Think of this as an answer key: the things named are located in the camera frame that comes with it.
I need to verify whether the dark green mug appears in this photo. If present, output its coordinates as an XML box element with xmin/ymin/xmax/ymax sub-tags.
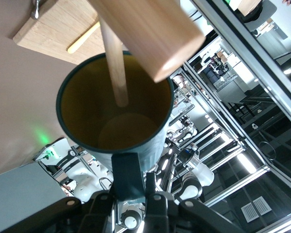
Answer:
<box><xmin>55</xmin><ymin>52</ymin><xmax>174</xmax><ymax>204</ymax></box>

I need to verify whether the yellow plastic fork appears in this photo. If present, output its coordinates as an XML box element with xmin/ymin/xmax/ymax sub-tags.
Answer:
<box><xmin>67</xmin><ymin>21</ymin><xmax>101</xmax><ymax>54</ymax></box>

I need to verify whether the wooden cutting board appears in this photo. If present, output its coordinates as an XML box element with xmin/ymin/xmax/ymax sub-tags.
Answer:
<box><xmin>12</xmin><ymin>0</ymin><xmax>127</xmax><ymax>65</ymax></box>

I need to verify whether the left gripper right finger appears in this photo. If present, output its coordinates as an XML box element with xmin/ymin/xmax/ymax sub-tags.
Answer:
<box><xmin>145</xmin><ymin>172</ymin><xmax>242</xmax><ymax>233</ymax></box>

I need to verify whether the brown table mat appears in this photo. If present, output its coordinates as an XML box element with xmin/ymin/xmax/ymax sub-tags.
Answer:
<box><xmin>0</xmin><ymin>0</ymin><xmax>105</xmax><ymax>178</ymax></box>

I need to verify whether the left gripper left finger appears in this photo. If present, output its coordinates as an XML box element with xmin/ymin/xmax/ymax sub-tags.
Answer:
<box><xmin>4</xmin><ymin>189</ymin><xmax>116</xmax><ymax>233</ymax></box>

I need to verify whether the wooden mug tree rack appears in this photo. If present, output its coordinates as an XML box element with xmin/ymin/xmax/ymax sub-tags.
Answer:
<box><xmin>88</xmin><ymin>0</ymin><xmax>207</xmax><ymax>108</ymax></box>

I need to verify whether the aluminium glass enclosure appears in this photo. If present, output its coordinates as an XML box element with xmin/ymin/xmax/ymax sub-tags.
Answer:
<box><xmin>169</xmin><ymin>0</ymin><xmax>291</xmax><ymax>233</ymax></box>

